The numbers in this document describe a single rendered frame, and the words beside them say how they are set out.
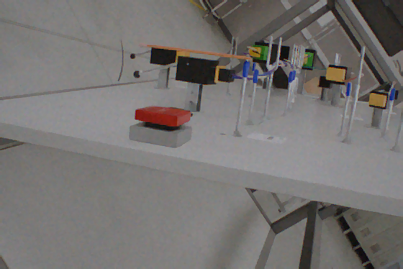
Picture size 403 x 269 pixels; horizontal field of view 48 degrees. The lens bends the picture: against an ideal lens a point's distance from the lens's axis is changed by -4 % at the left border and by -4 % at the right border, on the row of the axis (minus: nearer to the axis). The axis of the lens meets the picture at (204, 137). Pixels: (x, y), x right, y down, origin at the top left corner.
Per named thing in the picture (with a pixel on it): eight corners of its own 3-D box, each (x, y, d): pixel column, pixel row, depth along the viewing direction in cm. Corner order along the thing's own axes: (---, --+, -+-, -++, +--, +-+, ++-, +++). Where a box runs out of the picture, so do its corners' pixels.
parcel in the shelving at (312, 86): (300, 85, 742) (314, 75, 733) (304, 87, 780) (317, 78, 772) (311, 102, 737) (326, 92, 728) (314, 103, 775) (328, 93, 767)
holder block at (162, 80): (131, 83, 113) (135, 42, 111) (178, 89, 110) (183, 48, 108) (123, 83, 109) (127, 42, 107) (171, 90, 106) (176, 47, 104)
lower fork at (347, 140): (352, 144, 66) (370, 47, 63) (340, 142, 66) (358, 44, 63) (352, 142, 67) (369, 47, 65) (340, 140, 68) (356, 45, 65)
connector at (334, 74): (343, 82, 116) (345, 70, 115) (342, 82, 114) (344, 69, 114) (327, 79, 118) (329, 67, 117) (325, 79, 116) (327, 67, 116)
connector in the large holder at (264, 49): (267, 60, 137) (268, 47, 136) (260, 60, 135) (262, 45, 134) (253, 58, 141) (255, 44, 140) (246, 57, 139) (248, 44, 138)
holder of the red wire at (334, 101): (350, 106, 129) (356, 67, 127) (340, 108, 117) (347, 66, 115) (332, 102, 131) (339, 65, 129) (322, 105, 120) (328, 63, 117)
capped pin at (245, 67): (230, 134, 62) (241, 53, 60) (242, 135, 62) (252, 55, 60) (231, 136, 60) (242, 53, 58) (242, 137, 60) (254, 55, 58)
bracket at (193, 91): (191, 110, 79) (195, 80, 78) (204, 112, 78) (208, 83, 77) (179, 112, 75) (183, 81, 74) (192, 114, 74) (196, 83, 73)
